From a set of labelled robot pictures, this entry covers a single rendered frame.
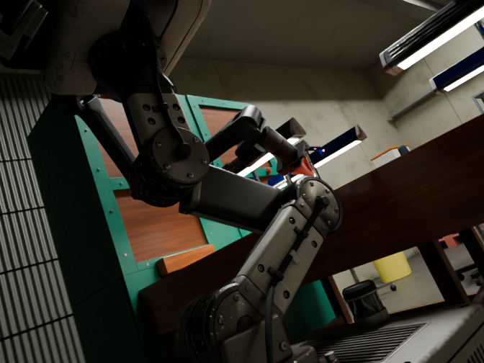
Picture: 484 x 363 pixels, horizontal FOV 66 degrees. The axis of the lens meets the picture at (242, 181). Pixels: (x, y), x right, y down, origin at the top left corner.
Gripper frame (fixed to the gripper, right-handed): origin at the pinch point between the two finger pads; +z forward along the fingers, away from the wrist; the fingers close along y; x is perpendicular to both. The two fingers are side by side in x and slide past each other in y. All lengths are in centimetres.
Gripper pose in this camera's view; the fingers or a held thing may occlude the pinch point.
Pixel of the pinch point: (311, 173)
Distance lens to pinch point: 108.4
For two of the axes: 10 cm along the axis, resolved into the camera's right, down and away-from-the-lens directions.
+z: 7.5, 5.2, 4.1
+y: -6.5, 4.3, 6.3
